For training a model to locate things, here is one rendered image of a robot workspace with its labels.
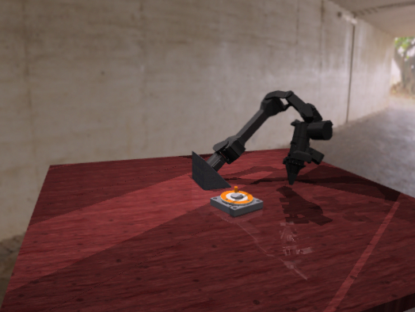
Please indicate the orange round plate with tab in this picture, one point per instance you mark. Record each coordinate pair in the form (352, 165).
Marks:
(247, 198)

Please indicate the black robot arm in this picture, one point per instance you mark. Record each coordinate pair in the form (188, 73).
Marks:
(313, 127)

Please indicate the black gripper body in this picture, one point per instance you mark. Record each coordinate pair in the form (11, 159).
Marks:
(297, 151)

